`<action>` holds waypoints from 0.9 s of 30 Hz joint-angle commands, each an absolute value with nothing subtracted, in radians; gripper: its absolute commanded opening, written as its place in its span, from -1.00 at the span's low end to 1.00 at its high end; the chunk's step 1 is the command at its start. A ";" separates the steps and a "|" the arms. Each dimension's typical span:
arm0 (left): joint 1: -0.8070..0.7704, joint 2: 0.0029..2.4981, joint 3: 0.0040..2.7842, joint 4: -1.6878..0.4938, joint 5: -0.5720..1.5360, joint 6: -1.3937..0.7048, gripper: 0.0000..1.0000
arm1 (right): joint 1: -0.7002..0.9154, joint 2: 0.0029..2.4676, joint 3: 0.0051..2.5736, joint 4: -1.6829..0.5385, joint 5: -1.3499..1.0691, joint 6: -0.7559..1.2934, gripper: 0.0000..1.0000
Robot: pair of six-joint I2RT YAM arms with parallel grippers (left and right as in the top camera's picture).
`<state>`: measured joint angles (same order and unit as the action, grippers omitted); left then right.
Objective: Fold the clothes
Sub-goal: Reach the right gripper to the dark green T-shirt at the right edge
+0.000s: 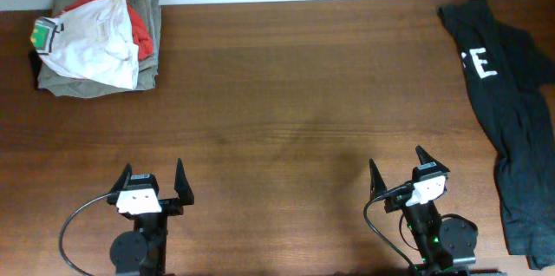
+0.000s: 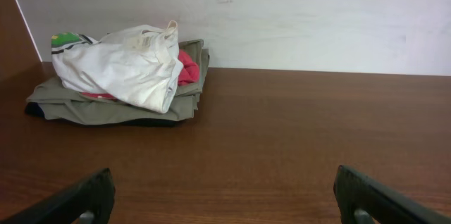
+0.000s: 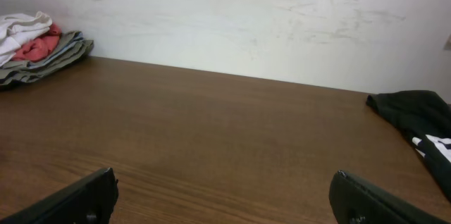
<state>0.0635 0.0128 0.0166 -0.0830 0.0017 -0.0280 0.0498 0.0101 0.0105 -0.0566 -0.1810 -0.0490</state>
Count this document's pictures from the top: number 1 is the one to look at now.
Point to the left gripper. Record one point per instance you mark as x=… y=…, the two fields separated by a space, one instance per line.
x=173 y=206

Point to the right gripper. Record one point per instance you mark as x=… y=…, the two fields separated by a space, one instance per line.
x=377 y=186

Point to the dark green t-shirt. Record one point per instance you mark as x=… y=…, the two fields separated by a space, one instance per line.
x=504 y=71

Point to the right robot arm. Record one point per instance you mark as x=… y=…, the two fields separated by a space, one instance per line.
x=446 y=242

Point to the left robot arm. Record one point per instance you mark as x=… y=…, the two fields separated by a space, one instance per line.
x=142 y=250

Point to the red garment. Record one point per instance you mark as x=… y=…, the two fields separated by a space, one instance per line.
x=140 y=34

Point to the white t-shirt with print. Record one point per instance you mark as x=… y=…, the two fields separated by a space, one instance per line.
x=91 y=42

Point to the olive grey folded garment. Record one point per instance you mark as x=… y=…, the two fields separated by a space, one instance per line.
x=150 y=13

